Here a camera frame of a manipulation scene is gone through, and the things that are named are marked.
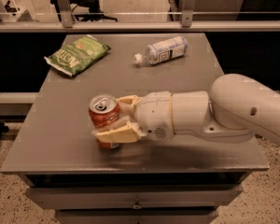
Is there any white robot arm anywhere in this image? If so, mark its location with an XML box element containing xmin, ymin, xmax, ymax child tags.
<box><xmin>93</xmin><ymin>74</ymin><xmax>280</xmax><ymax>146</ymax></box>

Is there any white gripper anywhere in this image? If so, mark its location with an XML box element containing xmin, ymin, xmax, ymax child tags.
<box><xmin>92</xmin><ymin>91</ymin><xmax>174</xmax><ymax>144</ymax></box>

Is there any clear plastic water bottle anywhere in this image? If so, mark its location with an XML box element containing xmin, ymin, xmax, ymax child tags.
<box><xmin>133</xmin><ymin>36</ymin><xmax>189</xmax><ymax>66</ymax></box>

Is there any top drawer with knob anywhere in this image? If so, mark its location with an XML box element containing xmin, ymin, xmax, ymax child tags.
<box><xmin>26</xmin><ymin>185</ymin><xmax>244</xmax><ymax>210</ymax></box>

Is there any green jalapeno chip bag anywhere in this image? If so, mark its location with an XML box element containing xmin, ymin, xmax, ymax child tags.
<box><xmin>45</xmin><ymin>35</ymin><xmax>110</xmax><ymax>77</ymax></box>

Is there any grey drawer cabinet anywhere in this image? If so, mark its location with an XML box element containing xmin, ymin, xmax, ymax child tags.
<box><xmin>2</xmin><ymin>34</ymin><xmax>268</xmax><ymax>224</ymax></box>

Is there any red coke can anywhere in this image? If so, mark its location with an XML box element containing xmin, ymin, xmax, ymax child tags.
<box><xmin>88</xmin><ymin>93</ymin><xmax>121</xmax><ymax>150</ymax></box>

